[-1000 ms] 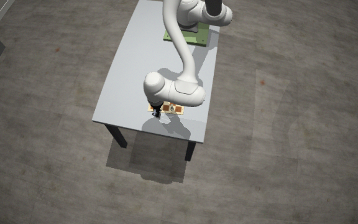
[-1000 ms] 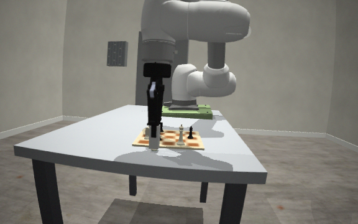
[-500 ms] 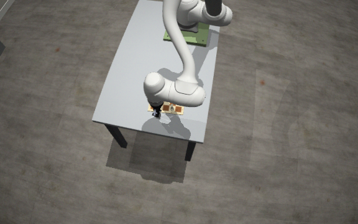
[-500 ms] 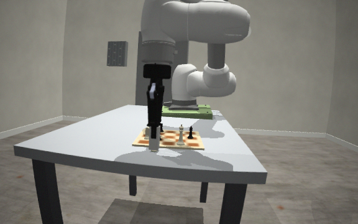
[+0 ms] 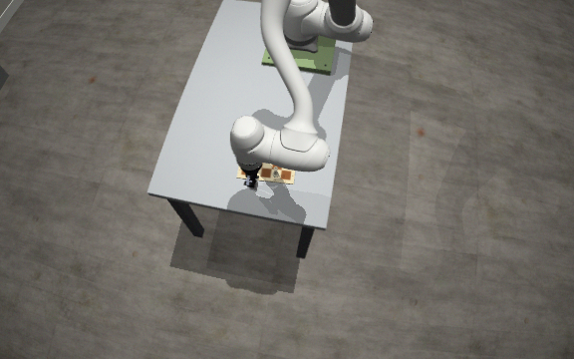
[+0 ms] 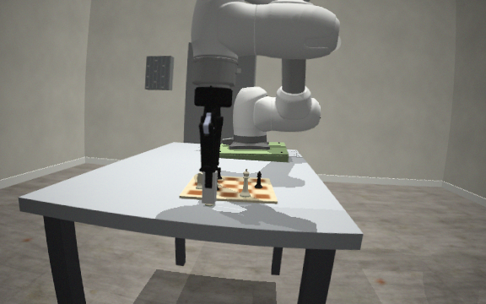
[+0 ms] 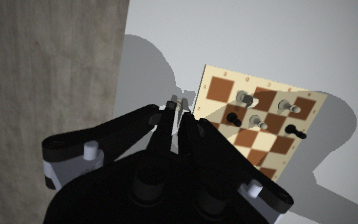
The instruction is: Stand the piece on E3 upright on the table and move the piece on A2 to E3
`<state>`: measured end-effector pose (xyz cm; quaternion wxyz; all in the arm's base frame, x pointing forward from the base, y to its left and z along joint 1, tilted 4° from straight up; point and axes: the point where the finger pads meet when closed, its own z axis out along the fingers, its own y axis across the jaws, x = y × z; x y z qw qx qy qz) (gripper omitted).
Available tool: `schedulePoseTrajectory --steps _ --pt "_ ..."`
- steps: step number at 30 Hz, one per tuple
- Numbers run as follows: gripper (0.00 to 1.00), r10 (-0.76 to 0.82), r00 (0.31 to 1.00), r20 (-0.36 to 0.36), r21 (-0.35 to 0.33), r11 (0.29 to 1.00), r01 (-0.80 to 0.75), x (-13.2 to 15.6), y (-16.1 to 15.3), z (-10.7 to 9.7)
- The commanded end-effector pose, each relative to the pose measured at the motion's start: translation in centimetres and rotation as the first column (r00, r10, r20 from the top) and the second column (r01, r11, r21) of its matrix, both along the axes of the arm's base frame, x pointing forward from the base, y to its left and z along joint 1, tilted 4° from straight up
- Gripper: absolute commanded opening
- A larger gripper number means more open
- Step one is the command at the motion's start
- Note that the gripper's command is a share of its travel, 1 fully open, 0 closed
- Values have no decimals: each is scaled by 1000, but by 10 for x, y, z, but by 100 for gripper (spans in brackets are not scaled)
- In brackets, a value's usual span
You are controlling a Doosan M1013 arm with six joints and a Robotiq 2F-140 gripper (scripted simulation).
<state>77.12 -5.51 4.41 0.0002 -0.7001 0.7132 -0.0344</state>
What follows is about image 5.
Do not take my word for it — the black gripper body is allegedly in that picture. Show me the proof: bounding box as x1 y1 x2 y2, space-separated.
242 165 262 179

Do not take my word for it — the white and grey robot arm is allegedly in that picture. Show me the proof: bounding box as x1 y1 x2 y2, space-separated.
230 0 373 172

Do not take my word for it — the wooden chessboard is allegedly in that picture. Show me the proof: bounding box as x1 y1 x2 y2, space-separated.
237 163 295 184

